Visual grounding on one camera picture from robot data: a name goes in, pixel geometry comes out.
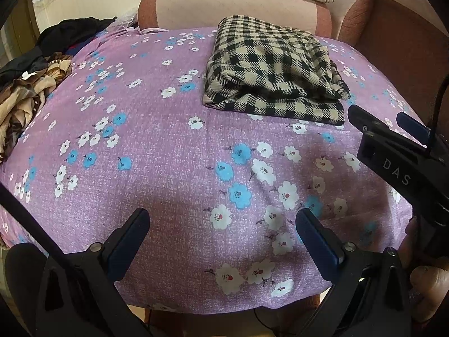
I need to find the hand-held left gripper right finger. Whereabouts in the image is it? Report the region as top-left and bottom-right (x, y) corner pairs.
(295, 208), (413, 337)

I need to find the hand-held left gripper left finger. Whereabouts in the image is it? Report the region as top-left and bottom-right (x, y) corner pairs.
(37, 208), (151, 337)

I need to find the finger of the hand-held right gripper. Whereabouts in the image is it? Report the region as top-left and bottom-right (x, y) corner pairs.
(347, 104), (386, 137)
(396, 111), (431, 145)

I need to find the black and beige checked garment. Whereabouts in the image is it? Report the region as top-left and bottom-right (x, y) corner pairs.
(201, 16), (351, 127)

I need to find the black clothes pile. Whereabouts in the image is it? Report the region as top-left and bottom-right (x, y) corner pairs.
(0, 16), (118, 85)

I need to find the person's right hand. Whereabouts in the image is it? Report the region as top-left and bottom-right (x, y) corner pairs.
(403, 216), (449, 324)

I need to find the brown panel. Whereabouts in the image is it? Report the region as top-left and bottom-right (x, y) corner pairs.
(354, 0), (449, 127)

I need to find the purple floral bedsheet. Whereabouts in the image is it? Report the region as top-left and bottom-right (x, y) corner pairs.
(0, 24), (427, 311)

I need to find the pink sofa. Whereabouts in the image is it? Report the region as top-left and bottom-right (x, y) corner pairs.
(138, 0), (372, 44)

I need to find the brown patterned cloth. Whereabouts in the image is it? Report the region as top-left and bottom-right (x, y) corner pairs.
(0, 52), (74, 164)

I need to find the black cable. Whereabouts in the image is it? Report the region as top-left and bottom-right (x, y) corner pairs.
(0, 186), (151, 337)
(423, 75), (449, 158)

